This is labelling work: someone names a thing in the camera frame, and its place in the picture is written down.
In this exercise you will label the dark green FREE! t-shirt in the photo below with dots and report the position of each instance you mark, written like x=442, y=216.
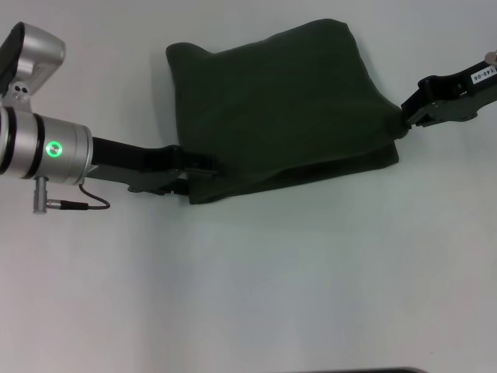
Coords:
x=279, y=116

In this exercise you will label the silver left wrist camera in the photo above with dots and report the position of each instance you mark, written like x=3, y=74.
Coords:
x=35, y=58

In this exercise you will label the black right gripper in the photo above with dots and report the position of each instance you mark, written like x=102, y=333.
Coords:
x=458, y=93

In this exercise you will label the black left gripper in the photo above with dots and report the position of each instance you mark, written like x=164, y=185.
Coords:
x=132, y=163

